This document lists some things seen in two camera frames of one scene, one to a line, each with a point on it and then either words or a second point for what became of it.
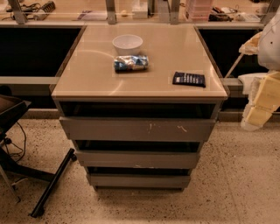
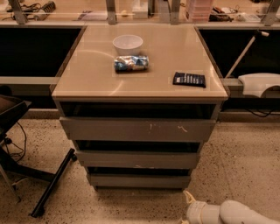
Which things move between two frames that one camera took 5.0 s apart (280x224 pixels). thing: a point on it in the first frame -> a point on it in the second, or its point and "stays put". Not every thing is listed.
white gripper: (270, 48) -> (193, 213)
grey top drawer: (137, 129) stays put
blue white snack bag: (130, 62) stays put
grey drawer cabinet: (139, 103) stays put
